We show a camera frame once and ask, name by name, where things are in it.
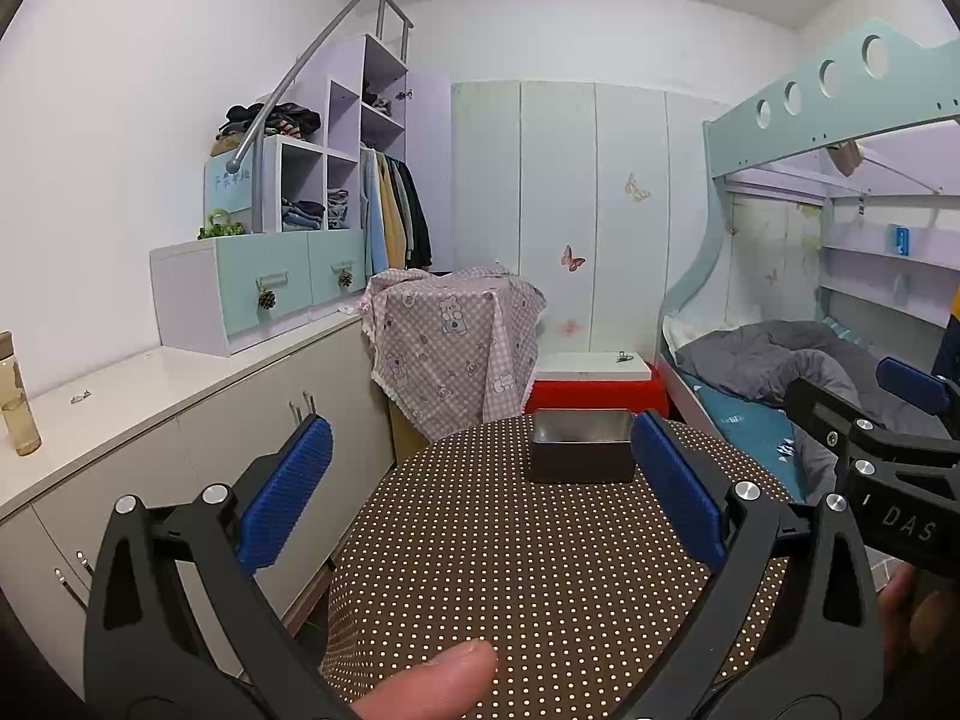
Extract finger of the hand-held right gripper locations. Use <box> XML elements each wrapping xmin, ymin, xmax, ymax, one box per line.
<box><xmin>876</xmin><ymin>356</ymin><xmax>960</xmax><ymax>421</ymax></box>
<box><xmin>784</xmin><ymin>377</ymin><xmax>960</xmax><ymax>477</ymax></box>

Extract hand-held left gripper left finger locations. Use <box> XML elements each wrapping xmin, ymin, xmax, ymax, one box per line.
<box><xmin>82</xmin><ymin>415</ymin><xmax>353</xmax><ymax>720</ymax></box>

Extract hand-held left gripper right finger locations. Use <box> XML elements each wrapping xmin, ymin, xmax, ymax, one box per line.
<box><xmin>630</xmin><ymin>411</ymin><xmax>886</xmax><ymax>720</ymax></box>

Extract grey metal tin box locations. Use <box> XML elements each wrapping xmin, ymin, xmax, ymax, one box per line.
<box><xmin>525</xmin><ymin>409</ymin><xmax>638</xmax><ymax>485</ymax></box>

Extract person's right hand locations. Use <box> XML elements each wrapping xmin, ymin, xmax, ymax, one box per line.
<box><xmin>877</xmin><ymin>565</ymin><xmax>917</xmax><ymax>662</ymax></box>

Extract person's left hand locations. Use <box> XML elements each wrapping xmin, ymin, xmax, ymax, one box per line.
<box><xmin>351</xmin><ymin>639</ymin><xmax>500</xmax><ymax>720</ymax></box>

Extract teal bed sheet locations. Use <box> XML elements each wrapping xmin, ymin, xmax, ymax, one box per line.
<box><xmin>690</xmin><ymin>379</ymin><xmax>800</xmax><ymax>481</ymax></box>

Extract grey duvet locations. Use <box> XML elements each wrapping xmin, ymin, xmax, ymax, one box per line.
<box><xmin>675</xmin><ymin>319</ymin><xmax>960</xmax><ymax>496</ymax></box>

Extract red box with white lid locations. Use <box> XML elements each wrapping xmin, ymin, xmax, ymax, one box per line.
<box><xmin>523</xmin><ymin>351</ymin><xmax>670</xmax><ymax>417</ymax></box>

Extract brown dotted tablecloth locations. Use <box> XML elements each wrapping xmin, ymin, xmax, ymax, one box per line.
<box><xmin>322</xmin><ymin>412</ymin><xmax>807</xmax><ymax>720</ymax></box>

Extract cream low cabinet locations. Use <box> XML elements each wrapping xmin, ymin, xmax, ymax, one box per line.
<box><xmin>0</xmin><ymin>311</ymin><xmax>398</xmax><ymax>691</ymax></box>

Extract teal drawer unit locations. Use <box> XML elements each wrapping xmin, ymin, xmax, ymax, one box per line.
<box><xmin>148</xmin><ymin>229</ymin><xmax>368</xmax><ymax>358</ymax></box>

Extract pink checked bear cloth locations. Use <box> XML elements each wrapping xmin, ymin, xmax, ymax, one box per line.
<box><xmin>360</xmin><ymin>264</ymin><xmax>548</xmax><ymax>443</ymax></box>

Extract green plant decoration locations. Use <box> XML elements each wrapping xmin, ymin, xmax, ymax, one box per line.
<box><xmin>197</xmin><ymin>208</ymin><xmax>246</xmax><ymax>241</ymax></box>

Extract folded blue clothes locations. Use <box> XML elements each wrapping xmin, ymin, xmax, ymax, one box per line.
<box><xmin>281</xmin><ymin>197</ymin><xmax>325</xmax><ymax>232</ymax></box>

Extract clear amber water bottle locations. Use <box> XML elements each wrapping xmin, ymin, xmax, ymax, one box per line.
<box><xmin>0</xmin><ymin>330</ymin><xmax>44</xmax><ymax>457</ymax></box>

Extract stair shelf unit with drawers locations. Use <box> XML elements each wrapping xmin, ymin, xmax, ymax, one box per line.
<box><xmin>225</xmin><ymin>0</ymin><xmax>415</xmax><ymax>233</ymax></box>

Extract white stair shelf unit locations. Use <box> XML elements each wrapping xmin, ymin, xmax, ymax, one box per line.
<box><xmin>204</xmin><ymin>34</ymin><xmax>452</xmax><ymax>275</ymax></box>

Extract hanging clothes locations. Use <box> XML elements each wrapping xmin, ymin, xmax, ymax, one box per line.
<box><xmin>360</xmin><ymin>148</ymin><xmax>434</xmax><ymax>275</ymax></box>

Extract pale blue box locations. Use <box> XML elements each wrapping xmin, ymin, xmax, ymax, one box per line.
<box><xmin>204</xmin><ymin>152</ymin><xmax>256</xmax><ymax>217</ymax></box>

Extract white wardrobe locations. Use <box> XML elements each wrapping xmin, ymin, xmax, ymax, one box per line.
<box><xmin>450</xmin><ymin>79</ymin><xmax>732</xmax><ymax>361</ymax></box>

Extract pile of dark clothes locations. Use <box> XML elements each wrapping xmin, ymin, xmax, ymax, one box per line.
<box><xmin>217</xmin><ymin>101</ymin><xmax>323</xmax><ymax>142</ymax></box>

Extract teal bunk bed frame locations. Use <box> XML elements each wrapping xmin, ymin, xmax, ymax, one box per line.
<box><xmin>658</xmin><ymin>19</ymin><xmax>960</xmax><ymax>428</ymax></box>

